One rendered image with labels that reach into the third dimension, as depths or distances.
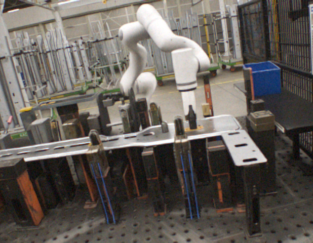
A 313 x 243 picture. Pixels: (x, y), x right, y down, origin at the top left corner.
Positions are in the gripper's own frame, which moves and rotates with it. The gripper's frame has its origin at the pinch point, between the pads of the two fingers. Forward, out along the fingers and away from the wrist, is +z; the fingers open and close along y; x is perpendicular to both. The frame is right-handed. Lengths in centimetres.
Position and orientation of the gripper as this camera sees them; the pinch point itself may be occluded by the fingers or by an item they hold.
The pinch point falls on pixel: (192, 123)
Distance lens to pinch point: 118.3
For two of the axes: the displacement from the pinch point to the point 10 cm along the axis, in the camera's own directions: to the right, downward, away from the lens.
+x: 9.8, -1.5, -1.0
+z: 1.8, 9.3, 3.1
